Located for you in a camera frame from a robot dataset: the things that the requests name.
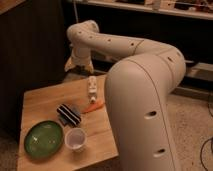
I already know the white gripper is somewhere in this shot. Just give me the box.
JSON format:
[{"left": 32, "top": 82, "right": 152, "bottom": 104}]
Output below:
[{"left": 64, "top": 44, "right": 94, "bottom": 73}]

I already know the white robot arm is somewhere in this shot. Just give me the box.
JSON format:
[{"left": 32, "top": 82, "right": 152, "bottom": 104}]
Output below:
[{"left": 65, "top": 20, "right": 186, "bottom": 171}]

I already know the white squeeze bottle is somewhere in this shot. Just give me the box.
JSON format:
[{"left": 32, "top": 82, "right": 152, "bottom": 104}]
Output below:
[{"left": 88, "top": 76, "right": 97, "bottom": 103}]

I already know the orange toy carrot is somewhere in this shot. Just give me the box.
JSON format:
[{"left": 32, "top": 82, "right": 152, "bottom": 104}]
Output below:
[{"left": 82, "top": 101, "right": 104, "bottom": 114}]

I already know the vertical metal pole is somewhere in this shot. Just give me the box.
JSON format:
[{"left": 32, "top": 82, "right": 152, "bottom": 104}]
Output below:
[{"left": 72, "top": 0, "right": 79, "bottom": 23}]

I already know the wooden table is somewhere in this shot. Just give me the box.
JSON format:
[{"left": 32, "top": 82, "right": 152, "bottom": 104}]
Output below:
[{"left": 17, "top": 79, "right": 118, "bottom": 171}]

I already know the clear plastic cup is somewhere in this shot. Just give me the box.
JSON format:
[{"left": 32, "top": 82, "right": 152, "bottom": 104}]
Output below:
[{"left": 64, "top": 128, "right": 86, "bottom": 152}]

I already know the green plate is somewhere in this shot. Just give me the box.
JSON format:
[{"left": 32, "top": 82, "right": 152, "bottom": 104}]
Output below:
[{"left": 24, "top": 120, "right": 64, "bottom": 159}]

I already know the upper shelf board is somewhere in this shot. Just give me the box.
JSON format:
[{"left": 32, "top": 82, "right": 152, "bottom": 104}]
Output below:
[{"left": 66, "top": 0, "right": 213, "bottom": 22}]

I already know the black floor cable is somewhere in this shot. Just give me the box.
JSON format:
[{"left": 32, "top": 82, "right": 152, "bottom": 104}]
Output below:
[{"left": 199, "top": 99, "right": 213, "bottom": 171}]

